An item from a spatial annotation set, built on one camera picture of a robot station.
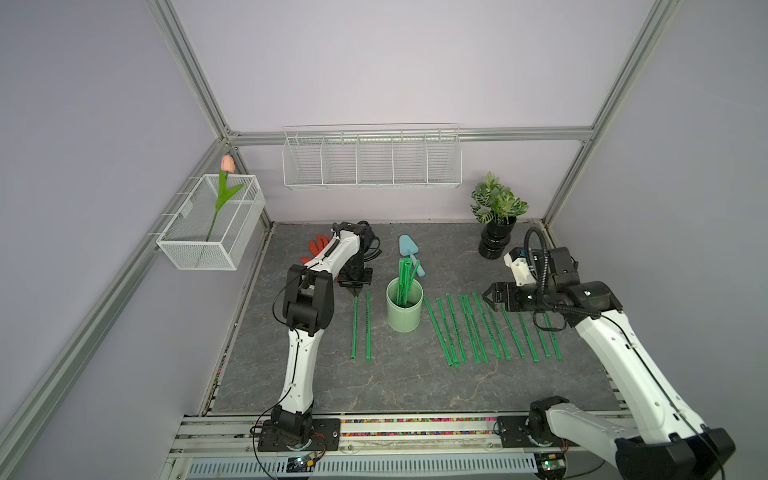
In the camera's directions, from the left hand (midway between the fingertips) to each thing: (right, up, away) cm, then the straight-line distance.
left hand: (359, 292), depth 94 cm
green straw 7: (+44, -18, -7) cm, 48 cm away
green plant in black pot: (+43, +27, -3) cm, 51 cm away
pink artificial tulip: (-35, +29, -14) cm, 48 cm away
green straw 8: (+48, -16, -7) cm, 51 cm away
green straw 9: (+52, -13, -5) cm, 54 cm away
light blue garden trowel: (+16, +14, +18) cm, 28 cm away
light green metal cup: (+14, -7, -4) cm, 17 cm away
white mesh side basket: (-37, +16, -27) cm, 48 cm away
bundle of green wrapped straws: (+15, +6, -9) cm, 18 cm away
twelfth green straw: (+3, -10, -2) cm, 11 cm away
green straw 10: (+56, -15, -5) cm, 58 cm away
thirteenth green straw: (-1, -10, -3) cm, 11 cm away
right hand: (+38, +3, -18) cm, 42 cm away
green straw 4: (+34, -11, -3) cm, 36 cm away
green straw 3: (+30, -11, -2) cm, 32 cm away
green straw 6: (+38, -10, -2) cm, 39 cm away
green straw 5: (+35, -11, -3) cm, 37 cm away
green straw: (+23, -7, +1) cm, 24 cm away
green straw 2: (+26, -5, +2) cm, 27 cm away
